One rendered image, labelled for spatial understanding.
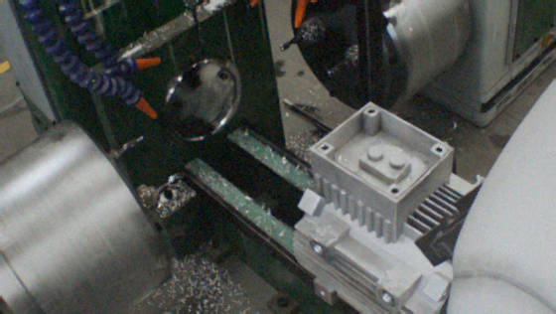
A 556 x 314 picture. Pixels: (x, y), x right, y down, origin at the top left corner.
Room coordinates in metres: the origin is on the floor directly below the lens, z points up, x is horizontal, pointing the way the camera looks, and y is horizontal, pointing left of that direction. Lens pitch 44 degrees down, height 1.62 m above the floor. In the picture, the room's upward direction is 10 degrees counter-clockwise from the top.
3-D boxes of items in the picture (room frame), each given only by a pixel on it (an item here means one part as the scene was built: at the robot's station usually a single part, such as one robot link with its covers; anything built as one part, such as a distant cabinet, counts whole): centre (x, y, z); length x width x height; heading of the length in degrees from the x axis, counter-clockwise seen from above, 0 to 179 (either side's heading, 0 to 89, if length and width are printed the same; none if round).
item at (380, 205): (0.48, -0.11, 1.11); 0.12 x 0.11 x 0.07; 36
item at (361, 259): (0.45, -0.14, 1.02); 0.20 x 0.19 x 0.19; 36
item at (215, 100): (0.77, 0.09, 1.02); 0.15 x 0.02 x 0.15; 125
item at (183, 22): (0.82, 0.13, 0.97); 0.30 x 0.11 x 0.34; 125
